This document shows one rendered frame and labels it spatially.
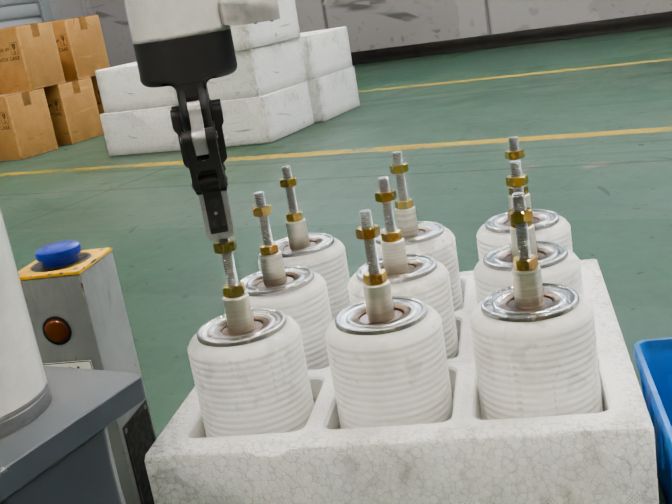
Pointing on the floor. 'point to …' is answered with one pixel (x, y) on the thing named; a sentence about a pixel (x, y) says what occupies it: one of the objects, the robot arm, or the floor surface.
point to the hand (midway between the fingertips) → (216, 213)
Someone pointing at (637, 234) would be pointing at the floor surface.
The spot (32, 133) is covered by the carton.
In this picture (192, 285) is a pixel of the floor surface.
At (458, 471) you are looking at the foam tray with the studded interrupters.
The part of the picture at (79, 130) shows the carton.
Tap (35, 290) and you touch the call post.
